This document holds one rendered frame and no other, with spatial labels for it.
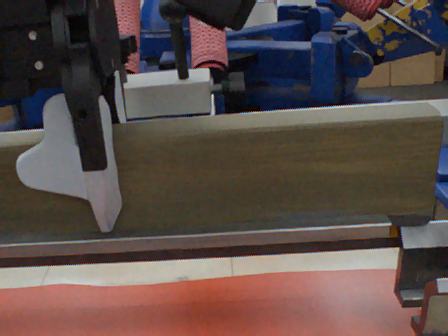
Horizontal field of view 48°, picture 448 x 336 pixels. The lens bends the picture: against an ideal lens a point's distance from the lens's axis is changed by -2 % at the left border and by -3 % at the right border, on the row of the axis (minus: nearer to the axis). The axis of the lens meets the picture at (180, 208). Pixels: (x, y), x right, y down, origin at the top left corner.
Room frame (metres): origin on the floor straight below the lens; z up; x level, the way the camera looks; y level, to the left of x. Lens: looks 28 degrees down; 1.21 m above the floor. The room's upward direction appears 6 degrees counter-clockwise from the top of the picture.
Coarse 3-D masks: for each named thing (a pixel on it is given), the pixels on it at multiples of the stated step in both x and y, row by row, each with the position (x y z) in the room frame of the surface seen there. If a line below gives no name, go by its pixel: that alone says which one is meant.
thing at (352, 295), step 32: (160, 288) 0.34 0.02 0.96; (192, 288) 0.34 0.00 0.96; (224, 288) 0.33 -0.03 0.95; (256, 288) 0.33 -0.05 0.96; (288, 288) 0.32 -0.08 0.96; (320, 288) 0.32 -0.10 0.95; (352, 288) 0.31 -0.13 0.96; (384, 288) 0.31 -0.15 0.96; (160, 320) 0.30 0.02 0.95; (192, 320) 0.30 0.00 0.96; (224, 320) 0.29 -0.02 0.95; (256, 320) 0.29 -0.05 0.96; (288, 320) 0.29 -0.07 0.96; (320, 320) 0.28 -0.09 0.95; (352, 320) 0.28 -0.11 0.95; (384, 320) 0.27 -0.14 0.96
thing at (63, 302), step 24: (24, 288) 0.36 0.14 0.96; (48, 288) 0.36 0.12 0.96; (72, 288) 0.36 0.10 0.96; (96, 288) 0.35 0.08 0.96; (120, 288) 0.35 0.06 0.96; (144, 288) 0.34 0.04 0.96; (0, 312) 0.33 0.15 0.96; (24, 312) 0.33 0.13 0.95; (48, 312) 0.33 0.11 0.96; (72, 312) 0.32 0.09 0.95; (96, 312) 0.32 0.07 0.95; (120, 312) 0.32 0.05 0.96
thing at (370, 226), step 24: (360, 216) 0.28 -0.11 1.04; (384, 216) 0.28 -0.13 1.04; (0, 240) 0.30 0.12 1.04; (24, 240) 0.30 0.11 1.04; (48, 240) 0.29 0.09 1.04; (72, 240) 0.29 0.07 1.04; (96, 240) 0.29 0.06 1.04; (120, 240) 0.28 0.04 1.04; (144, 240) 0.28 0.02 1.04; (168, 240) 0.28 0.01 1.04; (192, 240) 0.28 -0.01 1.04; (216, 240) 0.28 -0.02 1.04; (240, 240) 0.28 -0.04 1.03; (264, 240) 0.27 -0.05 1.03; (288, 240) 0.27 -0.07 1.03; (312, 240) 0.27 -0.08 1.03
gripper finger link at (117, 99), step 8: (112, 80) 0.33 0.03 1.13; (112, 88) 0.33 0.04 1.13; (120, 88) 0.35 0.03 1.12; (104, 96) 0.32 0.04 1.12; (112, 96) 0.32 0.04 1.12; (120, 96) 0.34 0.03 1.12; (112, 104) 0.32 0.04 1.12; (120, 104) 0.34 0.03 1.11; (112, 112) 0.32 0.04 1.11; (120, 112) 0.33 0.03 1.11; (112, 120) 0.33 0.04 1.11; (120, 120) 0.33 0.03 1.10
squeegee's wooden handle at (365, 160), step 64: (128, 128) 0.31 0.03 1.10; (192, 128) 0.30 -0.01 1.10; (256, 128) 0.29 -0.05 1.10; (320, 128) 0.29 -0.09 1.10; (384, 128) 0.28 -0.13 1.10; (0, 192) 0.31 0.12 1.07; (128, 192) 0.30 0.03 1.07; (192, 192) 0.29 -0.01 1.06; (256, 192) 0.29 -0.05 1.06; (320, 192) 0.28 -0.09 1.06; (384, 192) 0.28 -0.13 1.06
